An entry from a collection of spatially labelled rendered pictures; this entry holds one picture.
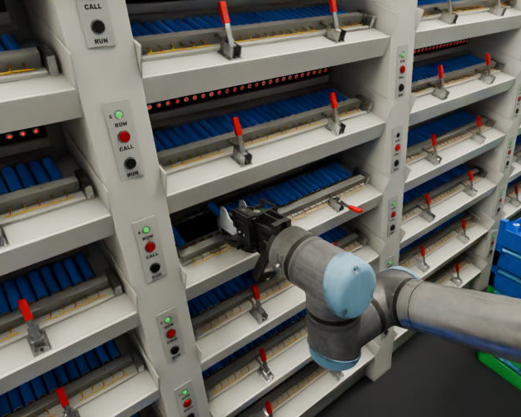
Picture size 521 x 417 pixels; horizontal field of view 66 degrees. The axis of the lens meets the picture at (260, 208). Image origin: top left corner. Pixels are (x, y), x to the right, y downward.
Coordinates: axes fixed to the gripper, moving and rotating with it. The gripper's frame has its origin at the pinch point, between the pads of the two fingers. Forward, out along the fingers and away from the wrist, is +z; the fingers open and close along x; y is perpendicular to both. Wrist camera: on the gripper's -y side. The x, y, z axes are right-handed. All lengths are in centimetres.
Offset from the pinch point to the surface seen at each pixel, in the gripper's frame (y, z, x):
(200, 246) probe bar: -2.4, -1.8, 7.9
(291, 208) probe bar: -2.5, -2.1, -16.9
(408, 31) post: 33, -6, -52
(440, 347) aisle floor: -78, -14, -76
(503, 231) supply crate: -25, -25, -81
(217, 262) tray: -5.9, -4.4, 5.9
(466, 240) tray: -44, -7, -99
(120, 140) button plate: 24.4, -6.4, 20.3
